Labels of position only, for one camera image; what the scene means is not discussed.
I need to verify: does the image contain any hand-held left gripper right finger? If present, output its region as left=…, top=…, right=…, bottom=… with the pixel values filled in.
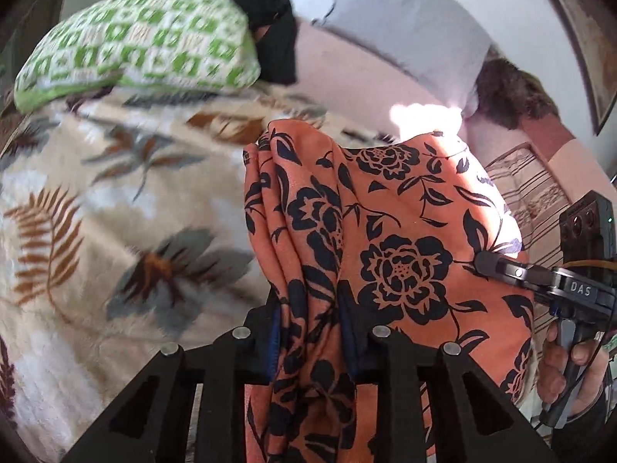
left=337, top=294, right=555, bottom=463

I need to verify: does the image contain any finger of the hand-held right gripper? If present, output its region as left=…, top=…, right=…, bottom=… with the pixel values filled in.
left=475, top=250, right=555, bottom=296

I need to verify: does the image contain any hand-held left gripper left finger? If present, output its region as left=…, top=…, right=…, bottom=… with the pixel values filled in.
left=62, top=294, right=283, bottom=463

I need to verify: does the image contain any orange floral garment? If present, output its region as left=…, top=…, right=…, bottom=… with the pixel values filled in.
left=242, top=120, right=536, bottom=463

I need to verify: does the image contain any person's right forearm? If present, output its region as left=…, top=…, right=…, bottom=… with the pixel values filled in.
left=550, top=381, right=617, bottom=463

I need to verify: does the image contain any person's right hand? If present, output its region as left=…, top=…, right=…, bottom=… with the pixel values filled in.
left=536, top=321, right=610, bottom=414

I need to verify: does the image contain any striped pillow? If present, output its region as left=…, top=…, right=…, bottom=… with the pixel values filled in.
left=484, top=147, right=586, bottom=348

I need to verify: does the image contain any brown furry cushion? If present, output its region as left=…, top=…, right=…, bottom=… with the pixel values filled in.
left=475, top=58, right=560, bottom=131

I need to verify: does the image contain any cream leaf-print blanket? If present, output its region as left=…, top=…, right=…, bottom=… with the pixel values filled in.
left=0, top=82, right=526, bottom=463

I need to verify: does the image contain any pink bed sheet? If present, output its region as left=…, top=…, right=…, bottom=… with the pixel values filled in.
left=270, top=19, right=617, bottom=213

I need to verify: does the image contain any grey pillow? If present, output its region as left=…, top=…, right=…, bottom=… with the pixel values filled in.
left=311, top=0, right=492, bottom=119

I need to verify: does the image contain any black cloth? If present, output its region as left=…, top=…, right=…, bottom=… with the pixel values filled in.
left=137, top=0, right=298, bottom=85

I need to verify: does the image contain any green checked pillow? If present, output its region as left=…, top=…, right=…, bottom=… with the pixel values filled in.
left=13, top=0, right=262, bottom=113

